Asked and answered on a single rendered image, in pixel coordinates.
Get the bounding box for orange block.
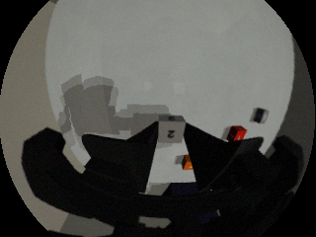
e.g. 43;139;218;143
182;154;193;171

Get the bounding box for red block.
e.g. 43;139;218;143
226;125;248;141

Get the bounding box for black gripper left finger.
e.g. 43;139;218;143
82;122;158;194

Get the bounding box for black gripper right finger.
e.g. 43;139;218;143
183;122;264;193

